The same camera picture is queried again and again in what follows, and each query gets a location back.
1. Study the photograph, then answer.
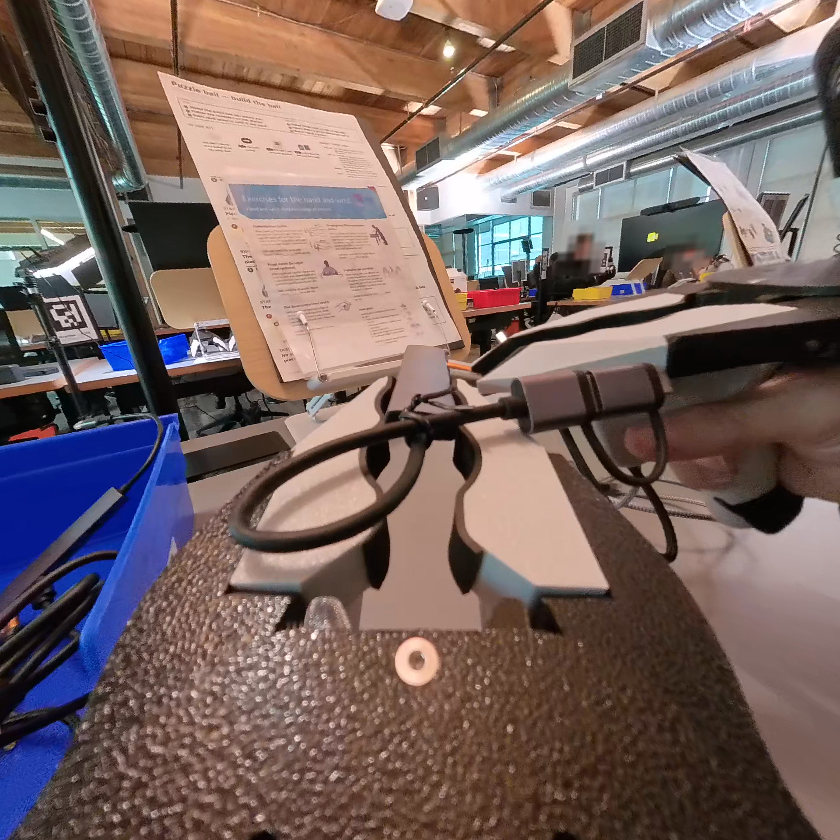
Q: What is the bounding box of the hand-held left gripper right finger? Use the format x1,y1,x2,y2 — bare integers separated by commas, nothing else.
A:
448,386,613,613

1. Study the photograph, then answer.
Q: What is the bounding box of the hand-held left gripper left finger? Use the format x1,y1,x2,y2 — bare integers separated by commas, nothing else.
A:
228,377,397,596

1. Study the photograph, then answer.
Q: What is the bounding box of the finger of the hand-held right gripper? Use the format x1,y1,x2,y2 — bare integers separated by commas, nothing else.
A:
476,330,673,398
471,291,704,378

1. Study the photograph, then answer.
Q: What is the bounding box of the black cable with grey plugs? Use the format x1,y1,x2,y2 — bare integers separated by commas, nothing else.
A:
226,346,672,553

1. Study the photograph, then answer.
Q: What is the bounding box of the dark grey USB hub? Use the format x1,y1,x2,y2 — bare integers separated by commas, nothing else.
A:
0,415,165,631

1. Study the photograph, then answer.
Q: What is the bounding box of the black cable with yellow tie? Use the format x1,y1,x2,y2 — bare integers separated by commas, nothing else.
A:
0,550,120,749

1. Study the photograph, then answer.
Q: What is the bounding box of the blue bin with tag sticker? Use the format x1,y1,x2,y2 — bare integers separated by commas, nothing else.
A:
0,412,198,840

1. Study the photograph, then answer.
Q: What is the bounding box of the grey desk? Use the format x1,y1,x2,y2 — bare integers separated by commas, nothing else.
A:
161,394,840,840

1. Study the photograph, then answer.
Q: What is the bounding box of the neighbouring office desk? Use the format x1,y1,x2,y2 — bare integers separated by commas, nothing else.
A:
0,354,240,403

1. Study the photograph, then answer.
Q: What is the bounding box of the person's right hand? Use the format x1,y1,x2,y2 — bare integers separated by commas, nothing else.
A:
622,371,840,505

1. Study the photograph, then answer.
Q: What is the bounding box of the large black monitor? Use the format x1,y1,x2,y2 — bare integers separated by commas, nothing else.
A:
619,200,726,273

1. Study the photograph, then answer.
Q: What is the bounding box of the ventilation grille box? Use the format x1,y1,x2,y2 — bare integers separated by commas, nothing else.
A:
570,0,648,89

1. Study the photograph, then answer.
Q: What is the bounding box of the sheet with blue banner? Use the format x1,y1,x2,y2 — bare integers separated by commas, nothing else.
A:
225,182,455,371

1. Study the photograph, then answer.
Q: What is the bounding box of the tan wooden board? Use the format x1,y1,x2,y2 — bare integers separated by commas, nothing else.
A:
150,269,227,329

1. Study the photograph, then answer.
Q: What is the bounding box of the fiducial marker board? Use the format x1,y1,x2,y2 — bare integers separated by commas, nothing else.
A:
41,292,101,345

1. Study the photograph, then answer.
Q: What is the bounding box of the black panel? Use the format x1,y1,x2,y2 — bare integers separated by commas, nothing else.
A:
126,200,221,271

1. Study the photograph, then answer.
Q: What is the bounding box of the large printed instruction sheet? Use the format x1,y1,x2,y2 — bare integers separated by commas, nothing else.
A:
157,71,463,385

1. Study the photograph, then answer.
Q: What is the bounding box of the black metal pole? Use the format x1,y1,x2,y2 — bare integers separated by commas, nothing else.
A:
10,0,183,439

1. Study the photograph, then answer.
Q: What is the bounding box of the silver ventilation duct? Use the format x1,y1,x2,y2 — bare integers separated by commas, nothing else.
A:
46,0,151,193
482,56,840,188

